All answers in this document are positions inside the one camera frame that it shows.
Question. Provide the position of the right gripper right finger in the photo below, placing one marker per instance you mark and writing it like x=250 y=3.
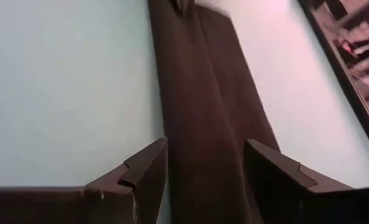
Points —
x=274 y=193

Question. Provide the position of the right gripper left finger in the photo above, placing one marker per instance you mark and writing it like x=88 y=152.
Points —
x=140 y=193

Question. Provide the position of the black towel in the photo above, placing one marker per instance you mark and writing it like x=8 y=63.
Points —
x=203 y=109

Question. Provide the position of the green table mat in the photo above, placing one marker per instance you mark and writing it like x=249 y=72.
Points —
x=63 y=93

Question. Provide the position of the black aluminium table frame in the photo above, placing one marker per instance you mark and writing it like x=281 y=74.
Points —
x=343 y=77

